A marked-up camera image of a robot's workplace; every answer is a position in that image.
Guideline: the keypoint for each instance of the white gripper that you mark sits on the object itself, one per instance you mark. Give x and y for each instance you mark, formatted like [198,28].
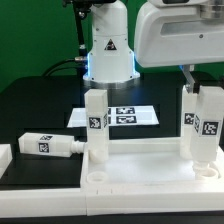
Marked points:
[180,32]

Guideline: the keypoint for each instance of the white desk top tray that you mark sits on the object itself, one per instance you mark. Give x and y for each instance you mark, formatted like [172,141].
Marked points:
[149,161]

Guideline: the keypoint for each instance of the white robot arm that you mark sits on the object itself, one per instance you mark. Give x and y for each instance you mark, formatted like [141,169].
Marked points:
[111,61]

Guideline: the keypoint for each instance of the white marker sheet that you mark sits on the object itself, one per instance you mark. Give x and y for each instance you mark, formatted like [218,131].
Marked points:
[118,116]

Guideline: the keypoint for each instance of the white left fence block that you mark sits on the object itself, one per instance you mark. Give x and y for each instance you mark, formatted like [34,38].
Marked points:
[5,157]

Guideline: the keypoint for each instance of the white front fence rail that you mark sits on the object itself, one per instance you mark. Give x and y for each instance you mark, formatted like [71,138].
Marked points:
[122,200]

